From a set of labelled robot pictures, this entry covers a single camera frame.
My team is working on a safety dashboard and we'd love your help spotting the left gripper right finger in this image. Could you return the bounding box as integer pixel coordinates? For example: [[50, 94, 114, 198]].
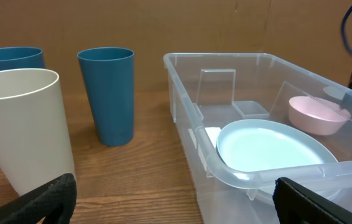
[[272, 177, 352, 224]]

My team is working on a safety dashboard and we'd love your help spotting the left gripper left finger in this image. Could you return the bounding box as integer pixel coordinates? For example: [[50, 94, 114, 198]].
[[0, 173, 77, 224]]

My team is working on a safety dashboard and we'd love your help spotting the pink bowl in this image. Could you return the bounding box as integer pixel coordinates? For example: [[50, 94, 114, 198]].
[[289, 96, 351, 136]]

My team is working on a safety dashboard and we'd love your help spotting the grey plate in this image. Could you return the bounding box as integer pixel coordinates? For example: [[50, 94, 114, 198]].
[[215, 119, 341, 206]]

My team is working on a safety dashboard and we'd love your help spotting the cream cup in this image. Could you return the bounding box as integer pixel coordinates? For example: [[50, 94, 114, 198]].
[[0, 68, 75, 195]]

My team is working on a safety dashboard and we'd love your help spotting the clear plastic storage bin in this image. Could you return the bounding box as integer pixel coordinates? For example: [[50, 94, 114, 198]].
[[164, 53, 352, 223]]

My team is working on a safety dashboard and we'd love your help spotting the white label in bin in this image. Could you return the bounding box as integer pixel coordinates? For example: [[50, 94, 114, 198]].
[[205, 127, 221, 148]]

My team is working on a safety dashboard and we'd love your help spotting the dark blue cup near bin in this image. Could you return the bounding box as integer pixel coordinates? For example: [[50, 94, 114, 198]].
[[77, 47, 134, 146]]

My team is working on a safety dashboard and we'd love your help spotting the dark blue cup far left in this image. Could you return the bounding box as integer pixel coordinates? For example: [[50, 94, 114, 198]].
[[0, 47, 46, 71]]

